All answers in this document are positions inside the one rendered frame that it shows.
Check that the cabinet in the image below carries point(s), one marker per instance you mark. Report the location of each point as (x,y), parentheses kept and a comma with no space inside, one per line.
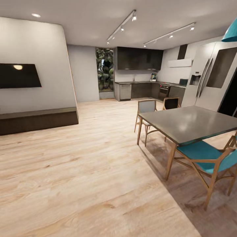
(151,59)
(35,120)
(127,58)

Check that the oven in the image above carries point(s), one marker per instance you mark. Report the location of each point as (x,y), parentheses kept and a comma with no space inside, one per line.
(164,91)

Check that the microwave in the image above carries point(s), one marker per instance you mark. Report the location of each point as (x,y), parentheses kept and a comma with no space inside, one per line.
(183,81)

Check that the poster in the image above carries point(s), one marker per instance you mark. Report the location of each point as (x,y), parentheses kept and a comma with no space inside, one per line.
(153,77)

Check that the dishwasher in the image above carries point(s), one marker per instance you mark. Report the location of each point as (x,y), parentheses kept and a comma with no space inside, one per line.
(125,92)

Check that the range hood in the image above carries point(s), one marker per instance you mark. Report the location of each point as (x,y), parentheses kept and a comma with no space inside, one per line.
(181,61)

